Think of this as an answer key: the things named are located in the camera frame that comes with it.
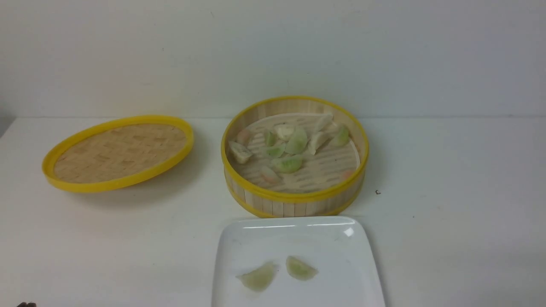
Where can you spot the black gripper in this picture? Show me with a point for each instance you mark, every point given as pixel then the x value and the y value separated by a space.
pixel 27 304

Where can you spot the pink dumpling basket front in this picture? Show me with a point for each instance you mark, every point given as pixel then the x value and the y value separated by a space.
pixel 269 176

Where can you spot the white dumpling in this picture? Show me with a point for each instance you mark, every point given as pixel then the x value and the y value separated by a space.
pixel 284 131
pixel 317 140
pixel 240 152

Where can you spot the green dumpling on plate left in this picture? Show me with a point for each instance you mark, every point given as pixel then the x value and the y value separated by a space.
pixel 259 279

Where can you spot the green dumpling on plate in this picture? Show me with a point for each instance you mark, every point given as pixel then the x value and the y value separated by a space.
pixel 259 279
pixel 299 269

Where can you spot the green dumpling on plate right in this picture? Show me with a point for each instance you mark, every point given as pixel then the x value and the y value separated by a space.
pixel 299 269

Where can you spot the white square plate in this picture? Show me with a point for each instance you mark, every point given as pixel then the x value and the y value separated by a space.
pixel 338 247

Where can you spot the yellow rimmed bamboo steamer lid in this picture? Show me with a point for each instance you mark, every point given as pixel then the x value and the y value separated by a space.
pixel 118 153

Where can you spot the pink dumpling at basket left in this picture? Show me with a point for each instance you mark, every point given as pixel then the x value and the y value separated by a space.
pixel 243 137

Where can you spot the yellow rimmed bamboo steamer basket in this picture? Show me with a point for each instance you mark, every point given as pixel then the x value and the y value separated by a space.
pixel 269 204

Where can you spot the green dumpling centre left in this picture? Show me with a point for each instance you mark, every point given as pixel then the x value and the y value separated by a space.
pixel 274 152

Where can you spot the small green dumpling upper left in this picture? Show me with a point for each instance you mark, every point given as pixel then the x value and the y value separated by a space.
pixel 270 138

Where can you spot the green dumpling basket front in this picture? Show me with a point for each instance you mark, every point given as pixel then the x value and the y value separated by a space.
pixel 287 164

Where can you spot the white dumpling at basket top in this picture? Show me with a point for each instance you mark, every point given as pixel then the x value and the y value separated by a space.
pixel 284 131

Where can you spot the white mesh steamer liner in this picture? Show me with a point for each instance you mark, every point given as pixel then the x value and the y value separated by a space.
pixel 327 168

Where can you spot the large green dumpling centre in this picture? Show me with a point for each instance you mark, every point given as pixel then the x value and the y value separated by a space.
pixel 297 141

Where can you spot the green dumpling at basket right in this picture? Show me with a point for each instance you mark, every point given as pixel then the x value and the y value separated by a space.
pixel 341 137

